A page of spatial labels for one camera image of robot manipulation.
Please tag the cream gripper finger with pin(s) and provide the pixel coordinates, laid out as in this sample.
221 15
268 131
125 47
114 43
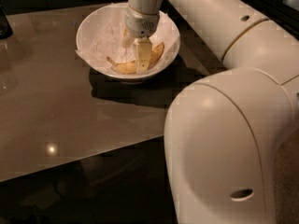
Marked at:
127 40
142 50

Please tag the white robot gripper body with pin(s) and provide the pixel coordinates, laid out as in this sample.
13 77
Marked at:
140 24

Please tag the yellow spotted banana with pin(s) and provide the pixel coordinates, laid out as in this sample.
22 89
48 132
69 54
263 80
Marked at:
130 67

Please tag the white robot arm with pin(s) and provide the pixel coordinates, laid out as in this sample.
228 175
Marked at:
222 132

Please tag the white ceramic bowl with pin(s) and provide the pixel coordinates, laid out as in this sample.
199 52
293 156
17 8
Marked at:
93 19

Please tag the white crumpled paper liner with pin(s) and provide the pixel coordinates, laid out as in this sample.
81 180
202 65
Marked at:
106 41

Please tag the dark object at table edge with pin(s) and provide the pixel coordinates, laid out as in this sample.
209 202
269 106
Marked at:
5 28

